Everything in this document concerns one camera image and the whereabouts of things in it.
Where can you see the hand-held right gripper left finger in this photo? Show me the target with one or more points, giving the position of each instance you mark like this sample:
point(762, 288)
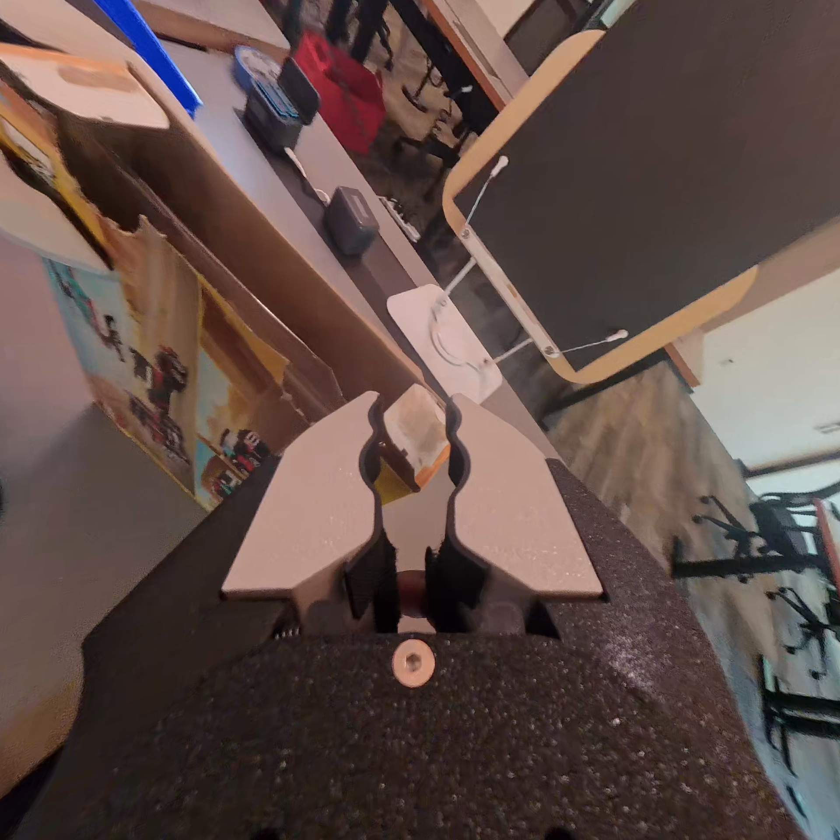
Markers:
point(302, 518)

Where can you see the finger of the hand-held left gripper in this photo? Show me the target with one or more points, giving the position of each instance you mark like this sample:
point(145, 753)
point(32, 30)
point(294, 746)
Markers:
point(39, 216)

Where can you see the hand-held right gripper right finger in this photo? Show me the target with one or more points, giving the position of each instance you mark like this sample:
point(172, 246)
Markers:
point(525, 525)

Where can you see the yellow lego set box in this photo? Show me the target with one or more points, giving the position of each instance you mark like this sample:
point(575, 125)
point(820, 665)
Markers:
point(164, 394)

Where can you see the blue plastic bin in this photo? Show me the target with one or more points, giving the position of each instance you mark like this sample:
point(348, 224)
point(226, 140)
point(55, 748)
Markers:
point(151, 52)

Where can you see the black office chair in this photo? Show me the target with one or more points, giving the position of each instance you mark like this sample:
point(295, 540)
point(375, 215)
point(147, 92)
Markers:
point(778, 528)

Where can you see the black charger case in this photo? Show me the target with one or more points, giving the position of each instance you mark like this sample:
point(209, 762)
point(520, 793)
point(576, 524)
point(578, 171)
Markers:
point(275, 111)

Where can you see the blue tape roll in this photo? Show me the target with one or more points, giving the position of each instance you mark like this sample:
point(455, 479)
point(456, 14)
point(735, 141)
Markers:
point(253, 65)

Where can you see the grey power adapter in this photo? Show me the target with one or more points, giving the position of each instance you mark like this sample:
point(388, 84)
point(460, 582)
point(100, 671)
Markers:
point(351, 223)

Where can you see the white power strip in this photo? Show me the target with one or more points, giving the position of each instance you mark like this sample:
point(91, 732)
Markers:
point(400, 220)

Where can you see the red bag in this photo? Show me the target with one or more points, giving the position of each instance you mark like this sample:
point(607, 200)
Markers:
point(341, 92)

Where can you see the wooden desk with black legs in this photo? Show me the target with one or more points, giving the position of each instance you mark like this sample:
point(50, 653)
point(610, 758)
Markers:
point(485, 39)

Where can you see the tablet with pale frame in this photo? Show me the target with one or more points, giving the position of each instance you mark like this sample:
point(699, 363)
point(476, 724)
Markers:
point(656, 197)

